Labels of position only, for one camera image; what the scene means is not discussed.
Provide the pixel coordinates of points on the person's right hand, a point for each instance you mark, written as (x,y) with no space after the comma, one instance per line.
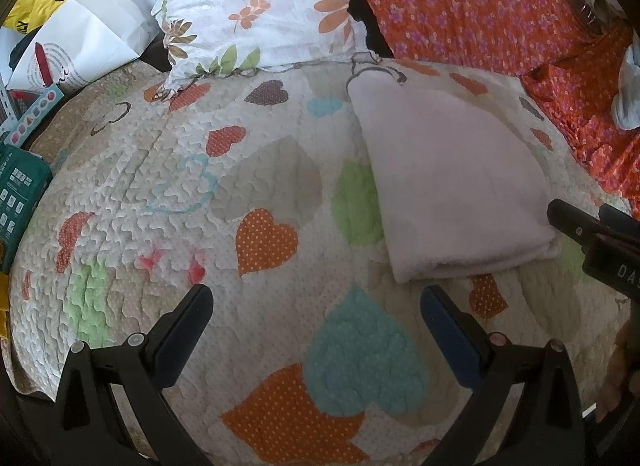
(614,376)

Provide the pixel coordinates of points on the heart print quilt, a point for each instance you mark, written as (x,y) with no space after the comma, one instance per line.
(280,160)

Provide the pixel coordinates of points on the green cardboard box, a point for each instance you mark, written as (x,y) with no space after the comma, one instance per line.
(20,185)

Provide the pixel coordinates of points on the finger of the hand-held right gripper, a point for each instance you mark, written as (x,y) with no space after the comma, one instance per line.
(570,221)
(620,223)

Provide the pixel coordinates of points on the white flowered zip jacket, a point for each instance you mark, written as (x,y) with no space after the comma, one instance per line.
(450,170)

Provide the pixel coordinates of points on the grey white cloth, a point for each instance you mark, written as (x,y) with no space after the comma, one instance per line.
(629,90)

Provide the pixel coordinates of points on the perforated metal rail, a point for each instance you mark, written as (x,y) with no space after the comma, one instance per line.
(5,105)

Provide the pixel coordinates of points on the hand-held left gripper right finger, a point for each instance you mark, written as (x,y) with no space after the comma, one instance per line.
(450,333)

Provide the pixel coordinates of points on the white paper bag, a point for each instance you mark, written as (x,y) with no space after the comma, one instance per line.
(100,30)

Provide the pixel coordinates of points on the yellow packet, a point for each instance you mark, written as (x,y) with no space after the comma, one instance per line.
(4,306)

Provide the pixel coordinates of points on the yellow plastic bag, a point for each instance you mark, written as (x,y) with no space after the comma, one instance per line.
(35,0)

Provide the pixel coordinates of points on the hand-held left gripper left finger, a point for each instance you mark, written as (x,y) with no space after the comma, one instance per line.
(181,333)

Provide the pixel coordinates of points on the dark cloth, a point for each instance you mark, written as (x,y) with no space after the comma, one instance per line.
(367,20)

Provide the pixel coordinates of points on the box with coloured shapes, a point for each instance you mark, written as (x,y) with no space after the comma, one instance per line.
(37,110)

